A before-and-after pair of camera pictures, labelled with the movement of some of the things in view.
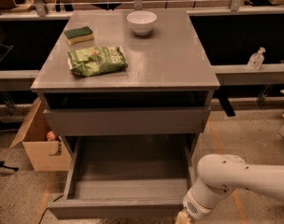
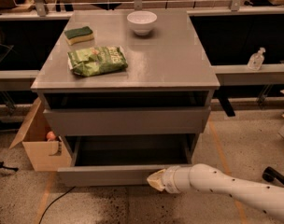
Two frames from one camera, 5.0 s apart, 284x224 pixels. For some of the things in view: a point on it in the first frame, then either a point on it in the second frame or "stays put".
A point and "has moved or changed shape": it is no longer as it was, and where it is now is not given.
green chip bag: x=96 y=61 stays put
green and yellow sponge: x=78 y=35 stays put
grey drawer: x=128 y=176 has moved or changed shape
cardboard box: x=46 y=156 stays put
